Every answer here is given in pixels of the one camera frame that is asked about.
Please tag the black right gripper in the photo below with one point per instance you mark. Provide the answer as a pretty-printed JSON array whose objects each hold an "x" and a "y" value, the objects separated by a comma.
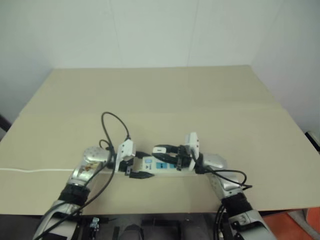
[{"x": 182, "y": 155}]

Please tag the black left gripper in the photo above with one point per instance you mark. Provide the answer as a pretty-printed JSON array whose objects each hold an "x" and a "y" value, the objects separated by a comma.
[{"x": 125, "y": 165}]

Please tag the white charger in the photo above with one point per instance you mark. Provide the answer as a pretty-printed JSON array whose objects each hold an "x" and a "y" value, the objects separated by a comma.
[{"x": 159, "y": 150}]

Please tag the white power strip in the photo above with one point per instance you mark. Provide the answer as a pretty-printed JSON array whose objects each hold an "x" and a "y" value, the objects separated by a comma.
[{"x": 160, "y": 170}]

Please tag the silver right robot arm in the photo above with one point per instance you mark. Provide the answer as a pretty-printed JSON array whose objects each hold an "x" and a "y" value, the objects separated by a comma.
[{"x": 215, "y": 161}]

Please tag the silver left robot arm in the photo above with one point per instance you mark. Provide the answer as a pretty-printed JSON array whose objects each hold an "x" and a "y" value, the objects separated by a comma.
[{"x": 93, "y": 155}]

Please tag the dark rounded shape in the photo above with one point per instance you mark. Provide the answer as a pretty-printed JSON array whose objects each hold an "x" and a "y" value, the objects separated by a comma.
[{"x": 132, "y": 232}]

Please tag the small metal clamp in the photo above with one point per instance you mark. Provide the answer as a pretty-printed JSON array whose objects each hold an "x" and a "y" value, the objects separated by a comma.
[{"x": 95, "y": 223}]

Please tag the orange object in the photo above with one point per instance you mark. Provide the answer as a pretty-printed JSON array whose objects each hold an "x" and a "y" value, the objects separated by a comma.
[{"x": 287, "y": 227}]

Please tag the black chair part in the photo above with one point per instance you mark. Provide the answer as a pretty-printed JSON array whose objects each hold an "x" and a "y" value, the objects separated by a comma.
[{"x": 3, "y": 123}]

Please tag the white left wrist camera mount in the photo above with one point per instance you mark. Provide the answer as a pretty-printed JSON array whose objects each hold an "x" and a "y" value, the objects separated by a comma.
[{"x": 126, "y": 148}]

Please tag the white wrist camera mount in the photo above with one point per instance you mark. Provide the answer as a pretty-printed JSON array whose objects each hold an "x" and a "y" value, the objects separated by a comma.
[
  {"x": 126, "y": 148},
  {"x": 192, "y": 140}
]

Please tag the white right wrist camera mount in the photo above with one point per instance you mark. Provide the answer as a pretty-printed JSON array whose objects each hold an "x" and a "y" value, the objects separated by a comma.
[{"x": 192, "y": 140}]

